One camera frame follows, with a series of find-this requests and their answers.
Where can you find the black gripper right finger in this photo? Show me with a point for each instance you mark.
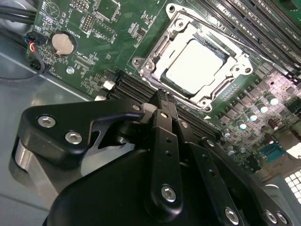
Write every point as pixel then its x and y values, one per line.
pixel 211 179

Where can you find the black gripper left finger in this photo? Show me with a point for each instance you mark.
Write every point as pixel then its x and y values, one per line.
pixel 56 139

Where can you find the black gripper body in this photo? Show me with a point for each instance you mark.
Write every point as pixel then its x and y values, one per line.
pixel 105 193

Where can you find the silver square CPU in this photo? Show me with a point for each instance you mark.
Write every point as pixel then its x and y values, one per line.
pixel 195 66

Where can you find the thin metal locking lever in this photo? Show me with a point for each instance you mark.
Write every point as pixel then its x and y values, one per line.
pixel 218 35

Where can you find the metal socket cover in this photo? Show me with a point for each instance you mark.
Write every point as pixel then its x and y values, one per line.
pixel 181 33

